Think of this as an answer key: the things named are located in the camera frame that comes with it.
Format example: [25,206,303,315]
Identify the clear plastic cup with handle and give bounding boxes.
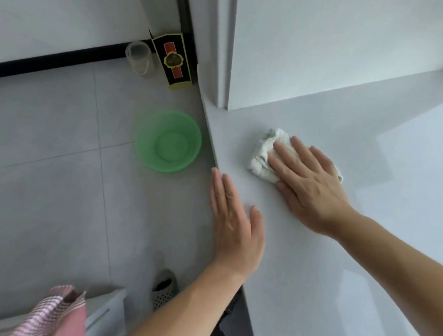
[124,40,156,77]

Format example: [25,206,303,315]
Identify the white cleaning cloth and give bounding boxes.
[246,127,345,187]

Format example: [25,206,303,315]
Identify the person's right hand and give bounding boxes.
[264,134,361,238]

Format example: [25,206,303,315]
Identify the green plastic basin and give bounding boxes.
[133,109,204,174]

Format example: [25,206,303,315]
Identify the grey trousers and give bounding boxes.
[216,289,255,336]

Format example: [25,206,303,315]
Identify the person's left hand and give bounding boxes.
[206,167,269,282]

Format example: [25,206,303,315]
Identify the grey perforated left slipper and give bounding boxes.
[150,268,180,313]

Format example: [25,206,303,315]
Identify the black baseboard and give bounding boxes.
[0,0,202,89]

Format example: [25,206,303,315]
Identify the person's left forearm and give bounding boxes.
[122,259,246,336]

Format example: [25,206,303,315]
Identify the black yellow-edged box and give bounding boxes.
[145,27,196,91]

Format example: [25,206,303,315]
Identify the pink striped cloth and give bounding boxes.
[0,282,89,336]

